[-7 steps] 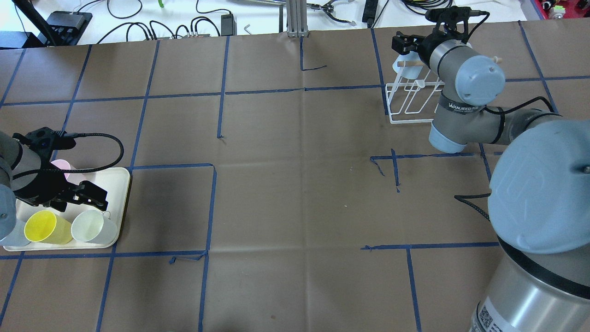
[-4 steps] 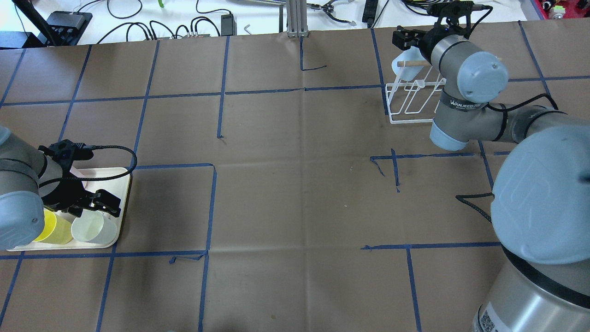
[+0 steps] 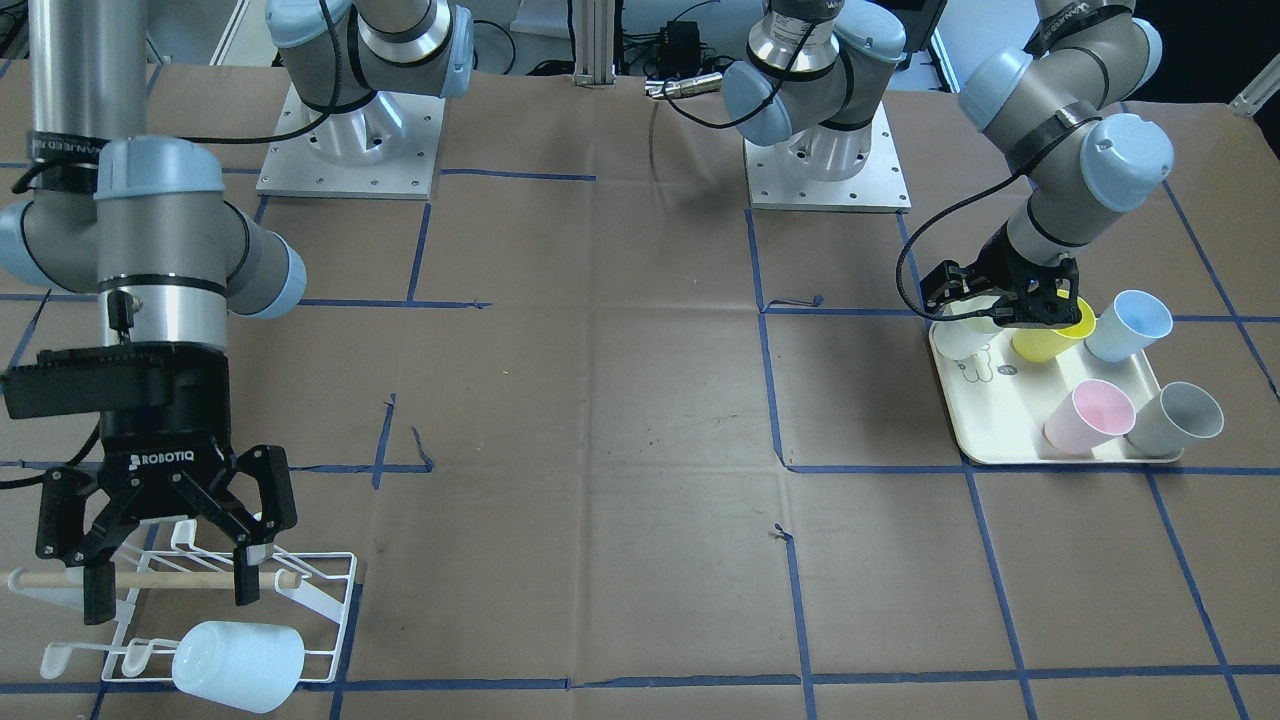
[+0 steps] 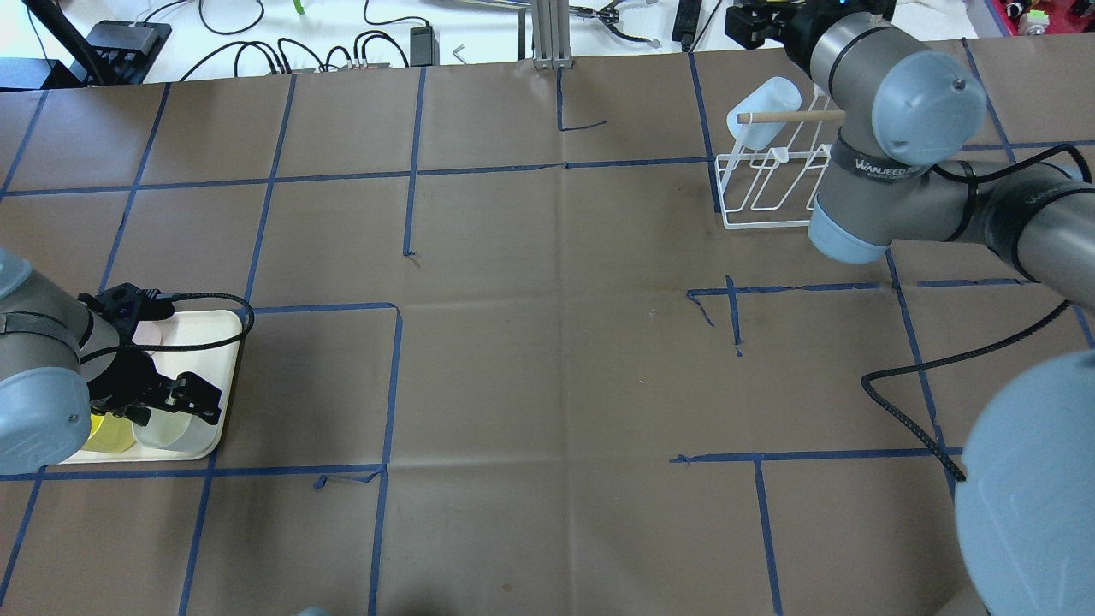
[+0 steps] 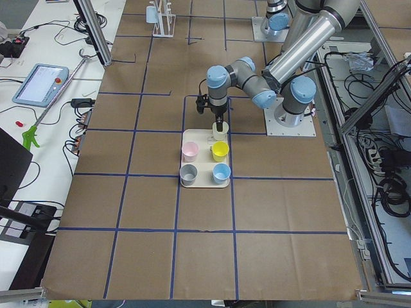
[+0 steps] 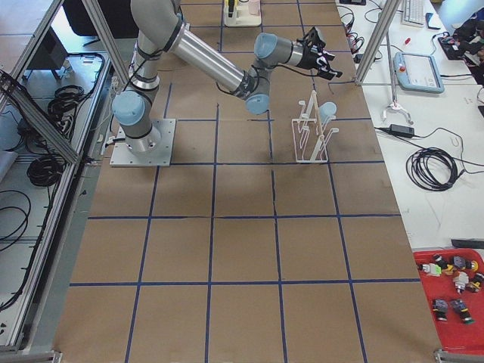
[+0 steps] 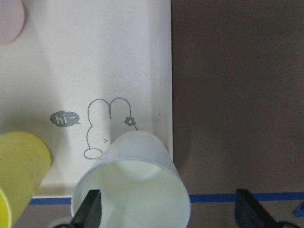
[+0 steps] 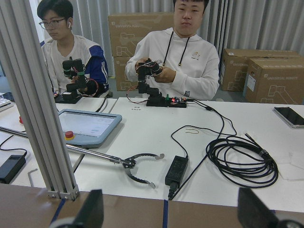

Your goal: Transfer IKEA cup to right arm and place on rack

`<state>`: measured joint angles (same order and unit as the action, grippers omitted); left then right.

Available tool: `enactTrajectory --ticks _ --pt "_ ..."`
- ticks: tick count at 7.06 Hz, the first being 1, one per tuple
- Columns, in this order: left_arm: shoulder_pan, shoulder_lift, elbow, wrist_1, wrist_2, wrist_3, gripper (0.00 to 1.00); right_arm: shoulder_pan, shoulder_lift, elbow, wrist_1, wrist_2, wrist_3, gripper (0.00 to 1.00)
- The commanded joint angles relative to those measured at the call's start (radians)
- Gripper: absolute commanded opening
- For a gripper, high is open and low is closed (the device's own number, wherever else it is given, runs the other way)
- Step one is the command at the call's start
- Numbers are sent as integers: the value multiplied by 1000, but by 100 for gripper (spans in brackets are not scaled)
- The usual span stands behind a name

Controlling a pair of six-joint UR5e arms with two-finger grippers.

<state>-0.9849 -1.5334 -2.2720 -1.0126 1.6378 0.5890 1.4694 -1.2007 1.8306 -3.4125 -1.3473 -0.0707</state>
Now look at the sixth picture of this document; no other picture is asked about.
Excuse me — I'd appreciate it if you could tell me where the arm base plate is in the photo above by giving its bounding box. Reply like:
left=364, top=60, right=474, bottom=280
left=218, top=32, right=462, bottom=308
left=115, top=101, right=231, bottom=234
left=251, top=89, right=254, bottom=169
left=110, top=119, right=176, bottom=167

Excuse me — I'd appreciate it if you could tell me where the light blue cup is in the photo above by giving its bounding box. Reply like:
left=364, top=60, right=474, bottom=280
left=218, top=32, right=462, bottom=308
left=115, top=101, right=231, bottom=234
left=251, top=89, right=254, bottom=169
left=318, top=101, right=337, bottom=123

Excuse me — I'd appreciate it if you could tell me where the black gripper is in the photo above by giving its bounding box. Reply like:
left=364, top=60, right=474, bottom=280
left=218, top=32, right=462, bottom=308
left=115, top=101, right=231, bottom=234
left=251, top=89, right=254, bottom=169
left=296, top=27, right=343, bottom=79

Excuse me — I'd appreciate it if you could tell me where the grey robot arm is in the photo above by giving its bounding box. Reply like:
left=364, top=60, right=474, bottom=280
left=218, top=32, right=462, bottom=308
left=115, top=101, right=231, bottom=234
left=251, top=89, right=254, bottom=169
left=112, top=1, right=342, bottom=157

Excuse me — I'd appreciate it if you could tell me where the pink cup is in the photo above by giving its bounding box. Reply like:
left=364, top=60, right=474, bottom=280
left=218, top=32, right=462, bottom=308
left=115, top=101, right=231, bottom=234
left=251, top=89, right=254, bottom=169
left=247, top=0, right=261, bottom=16

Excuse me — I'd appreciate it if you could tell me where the cream plastic tray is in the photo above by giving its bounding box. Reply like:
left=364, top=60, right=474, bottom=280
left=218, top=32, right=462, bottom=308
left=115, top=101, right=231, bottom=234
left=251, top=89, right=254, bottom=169
left=223, top=0, right=262, bottom=27

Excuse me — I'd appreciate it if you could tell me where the aluminium frame post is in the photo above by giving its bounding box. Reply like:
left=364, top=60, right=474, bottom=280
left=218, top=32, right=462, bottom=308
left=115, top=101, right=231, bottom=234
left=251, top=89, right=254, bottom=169
left=355, top=0, right=400, bottom=85

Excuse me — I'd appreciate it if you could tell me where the white keyboard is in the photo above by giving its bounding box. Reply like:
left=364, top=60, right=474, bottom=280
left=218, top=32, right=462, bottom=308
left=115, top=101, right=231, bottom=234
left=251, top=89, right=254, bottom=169
left=401, top=0, right=425, bottom=27

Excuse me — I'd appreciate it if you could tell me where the black power adapter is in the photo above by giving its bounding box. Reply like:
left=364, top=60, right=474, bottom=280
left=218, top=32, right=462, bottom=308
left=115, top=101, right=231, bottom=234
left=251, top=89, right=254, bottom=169
left=389, top=124, right=415, bottom=138

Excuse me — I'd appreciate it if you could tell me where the white wire cup rack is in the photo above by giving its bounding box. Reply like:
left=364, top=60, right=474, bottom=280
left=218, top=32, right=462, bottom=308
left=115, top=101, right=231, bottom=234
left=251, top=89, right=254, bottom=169
left=291, top=90, right=339, bottom=163

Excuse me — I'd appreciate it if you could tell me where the blue teach pendant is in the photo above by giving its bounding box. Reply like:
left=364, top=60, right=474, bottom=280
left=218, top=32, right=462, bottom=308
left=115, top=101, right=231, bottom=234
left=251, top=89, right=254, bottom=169
left=393, top=51, right=445, bottom=94

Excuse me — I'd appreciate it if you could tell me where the red parts tray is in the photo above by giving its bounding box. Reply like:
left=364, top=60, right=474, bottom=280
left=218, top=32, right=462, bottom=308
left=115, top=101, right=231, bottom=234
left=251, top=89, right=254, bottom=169
left=414, top=249, right=483, bottom=355

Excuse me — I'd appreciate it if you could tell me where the green handled reach grabber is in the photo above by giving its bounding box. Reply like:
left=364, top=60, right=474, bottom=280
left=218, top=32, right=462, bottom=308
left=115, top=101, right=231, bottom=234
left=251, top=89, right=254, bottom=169
left=382, top=33, right=414, bottom=125

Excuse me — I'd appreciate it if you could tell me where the coiled black cable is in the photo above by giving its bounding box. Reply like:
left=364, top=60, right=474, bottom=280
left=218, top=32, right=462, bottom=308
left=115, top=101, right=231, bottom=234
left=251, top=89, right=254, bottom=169
left=405, top=147, right=459, bottom=191

